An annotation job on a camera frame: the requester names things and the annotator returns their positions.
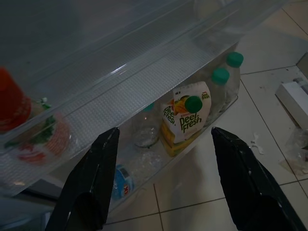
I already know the white paper scrap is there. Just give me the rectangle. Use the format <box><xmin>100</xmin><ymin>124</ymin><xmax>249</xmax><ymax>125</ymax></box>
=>
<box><xmin>249</xmin><ymin>131</ymin><xmax>265</xmax><ymax>155</ymax></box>

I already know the water bottle blue label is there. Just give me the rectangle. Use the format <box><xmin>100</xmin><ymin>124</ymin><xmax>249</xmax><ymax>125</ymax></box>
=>
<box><xmin>109</xmin><ymin>150</ymin><xmax>164</xmax><ymax>205</ymax></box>

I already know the orange capped sauce bottle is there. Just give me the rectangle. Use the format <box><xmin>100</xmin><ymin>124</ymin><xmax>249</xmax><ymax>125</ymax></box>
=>
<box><xmin>0</xmin><ymin>67</ymin><xmax>73</xmax><ymax>167</ymax></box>

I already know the clear bottle green cap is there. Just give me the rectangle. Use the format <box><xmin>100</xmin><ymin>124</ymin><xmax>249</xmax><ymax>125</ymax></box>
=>
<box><xmin>222</xmin><ymin>51</ymin><xmax>244</xmax><ymax>114</ymax></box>
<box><xmin>204</xmin><ymin>67</ymin><xmax>232</xmax><ymax>127</ymax></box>

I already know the clear bottle teal cap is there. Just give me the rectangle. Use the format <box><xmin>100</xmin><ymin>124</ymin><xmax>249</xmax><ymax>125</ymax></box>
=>
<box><xmin>133</xmin><ymin>102</ymin><xmax>161</xmax><ymax>148</ymax></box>

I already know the clear plastic bag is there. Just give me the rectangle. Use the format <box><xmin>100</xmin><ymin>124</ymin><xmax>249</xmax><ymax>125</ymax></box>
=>
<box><xmin>278</xmin><ymin>128</ymin><xmax>308</xmax><ymax>178</ymax></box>

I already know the white flat box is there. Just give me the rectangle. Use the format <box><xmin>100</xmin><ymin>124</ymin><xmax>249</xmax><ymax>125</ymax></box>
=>
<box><xmin>275</xmin><ymin>77</ymin><xmax>308</xmax><ymax>129</ymax></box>

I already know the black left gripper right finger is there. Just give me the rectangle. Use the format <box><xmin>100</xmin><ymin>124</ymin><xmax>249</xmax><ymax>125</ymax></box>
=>
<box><xmin>211</xmin><ymin>127</ymin><xmax>301</xmax><ymax>231</ymax></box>

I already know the clear bottle door shelf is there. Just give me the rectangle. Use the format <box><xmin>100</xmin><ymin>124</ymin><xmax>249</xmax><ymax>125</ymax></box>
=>
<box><xmin>105</xmin><ymin>92</ymin><xmax>240</xmax><ymax>218</ymax></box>

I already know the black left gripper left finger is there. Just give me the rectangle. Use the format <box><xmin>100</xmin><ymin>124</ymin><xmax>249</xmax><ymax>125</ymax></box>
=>
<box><xmin>45</xmin><ymin>127</ymin><xmax>120</xmax><ymax>231</ymax></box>

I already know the clear textured door shelf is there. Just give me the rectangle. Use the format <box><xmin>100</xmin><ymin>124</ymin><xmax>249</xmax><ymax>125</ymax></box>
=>
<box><xmin>0</xmin><ymin>0</ymin><xmax>292</xmax><ymax>200</ymax></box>

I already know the Peel Fresh juice carton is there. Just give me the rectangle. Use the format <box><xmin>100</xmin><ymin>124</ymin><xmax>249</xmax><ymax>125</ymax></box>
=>
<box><xmin>159</xmin><ymin>81</ymin><xmax>213</xmax><ymax>157</ymax></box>

